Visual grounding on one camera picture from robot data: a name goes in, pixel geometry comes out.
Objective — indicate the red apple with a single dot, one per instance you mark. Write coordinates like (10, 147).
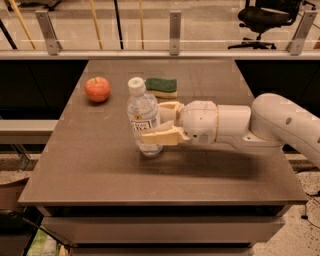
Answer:
(97, 89)

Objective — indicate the metal railing with glass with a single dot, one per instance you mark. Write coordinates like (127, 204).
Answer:
(54, 51)

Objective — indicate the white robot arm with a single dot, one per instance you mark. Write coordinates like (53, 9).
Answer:
(262, 128)

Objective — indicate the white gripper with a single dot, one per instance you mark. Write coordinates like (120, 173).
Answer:
(199, 120)

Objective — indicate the blue plastic water bottle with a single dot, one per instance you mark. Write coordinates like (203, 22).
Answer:
(142, 111)

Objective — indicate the green and yellow sponge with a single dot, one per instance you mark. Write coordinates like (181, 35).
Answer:
(162, 88)

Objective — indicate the black office chair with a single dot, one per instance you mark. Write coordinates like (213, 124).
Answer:
(265, 15)

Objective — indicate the grey side ledge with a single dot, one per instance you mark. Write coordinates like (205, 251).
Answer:
(26, 131)

